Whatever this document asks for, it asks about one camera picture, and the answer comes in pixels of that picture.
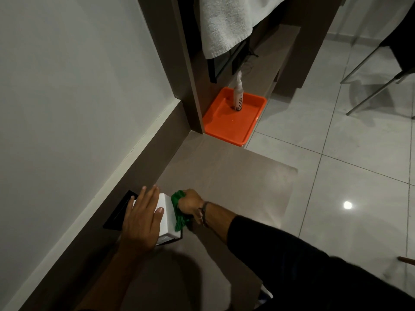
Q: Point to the person's left hand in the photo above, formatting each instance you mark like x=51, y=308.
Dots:
x=141, y=223

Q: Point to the white terry towel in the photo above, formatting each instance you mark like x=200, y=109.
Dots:
x=223, y=25

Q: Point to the person's right forearm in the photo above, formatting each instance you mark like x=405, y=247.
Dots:
x=291, y=262

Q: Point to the person's left forearm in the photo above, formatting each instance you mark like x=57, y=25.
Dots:
x=112, y=285

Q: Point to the person's right hand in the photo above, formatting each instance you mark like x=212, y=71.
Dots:
x=191, y=204

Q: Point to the green cleaning cloth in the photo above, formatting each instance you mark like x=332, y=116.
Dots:
x=177, y=210

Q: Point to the black wall socket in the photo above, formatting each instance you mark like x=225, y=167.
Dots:
x=118, y=213

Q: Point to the white spray bottle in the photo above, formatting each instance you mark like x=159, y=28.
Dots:
x=238, y=93

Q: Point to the brown wooden stick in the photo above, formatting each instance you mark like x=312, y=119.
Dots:
x=407, y=260

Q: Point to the metal-legged dark chair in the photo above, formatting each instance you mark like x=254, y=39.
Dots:
x=402, y=38

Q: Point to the orange plastic tray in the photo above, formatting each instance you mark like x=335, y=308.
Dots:
x=227, y=126

